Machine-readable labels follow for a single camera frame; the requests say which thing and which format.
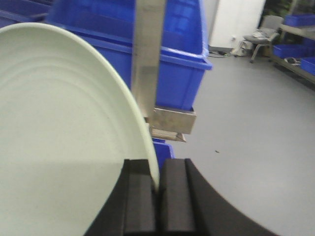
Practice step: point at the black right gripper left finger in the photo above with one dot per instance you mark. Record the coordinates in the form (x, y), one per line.
(130, 208)

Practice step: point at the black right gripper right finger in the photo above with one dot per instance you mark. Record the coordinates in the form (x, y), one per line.
(190, 206)

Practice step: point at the pale green plate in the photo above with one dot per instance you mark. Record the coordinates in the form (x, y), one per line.
(67, 124)

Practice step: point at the blue bin under shelf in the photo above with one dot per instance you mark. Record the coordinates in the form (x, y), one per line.
(163, 151)

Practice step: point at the stainless steel shelf rack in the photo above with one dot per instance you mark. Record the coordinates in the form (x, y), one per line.
(163, 122)

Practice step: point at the background metal shelf rack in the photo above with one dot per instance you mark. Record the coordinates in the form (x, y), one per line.
(299, 28)

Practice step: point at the blue bin lower stacked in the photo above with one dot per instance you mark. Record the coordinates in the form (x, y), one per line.
(178, 82)

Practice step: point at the small blue bin background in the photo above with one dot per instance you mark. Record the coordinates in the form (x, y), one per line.
(293, 51)

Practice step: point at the blue bin tilted upper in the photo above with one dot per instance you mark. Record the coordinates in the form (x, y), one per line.
(184, 30)

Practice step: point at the grey office chair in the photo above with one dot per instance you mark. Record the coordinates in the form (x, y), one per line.
(265, 34)

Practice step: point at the blue bin far left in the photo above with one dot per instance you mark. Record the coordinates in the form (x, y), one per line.
(20, 11)

